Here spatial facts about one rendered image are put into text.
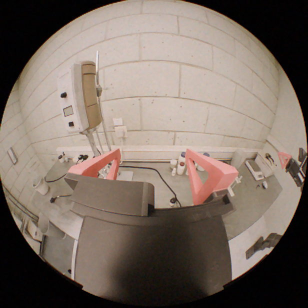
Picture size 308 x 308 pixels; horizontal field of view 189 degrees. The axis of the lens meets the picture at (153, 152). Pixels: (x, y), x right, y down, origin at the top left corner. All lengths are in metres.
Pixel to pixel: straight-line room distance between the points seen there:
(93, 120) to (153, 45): 0.53
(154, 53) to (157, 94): 0.27
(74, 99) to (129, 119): 0.42
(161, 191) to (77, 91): 0.57
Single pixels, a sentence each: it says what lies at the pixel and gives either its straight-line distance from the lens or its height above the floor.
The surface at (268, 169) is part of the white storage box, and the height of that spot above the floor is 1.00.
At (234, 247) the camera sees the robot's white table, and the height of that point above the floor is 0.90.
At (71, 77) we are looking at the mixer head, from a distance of 0.29.
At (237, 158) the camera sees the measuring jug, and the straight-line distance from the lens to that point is 0.90.
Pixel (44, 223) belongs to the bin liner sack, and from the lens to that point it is 1.96.
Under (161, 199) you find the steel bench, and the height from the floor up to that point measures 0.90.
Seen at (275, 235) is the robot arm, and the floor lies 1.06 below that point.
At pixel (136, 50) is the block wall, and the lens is 0.64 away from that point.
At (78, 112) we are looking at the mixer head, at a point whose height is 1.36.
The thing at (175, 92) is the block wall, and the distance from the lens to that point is 0.59.
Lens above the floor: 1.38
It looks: 37 degrees down
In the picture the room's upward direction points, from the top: straight up
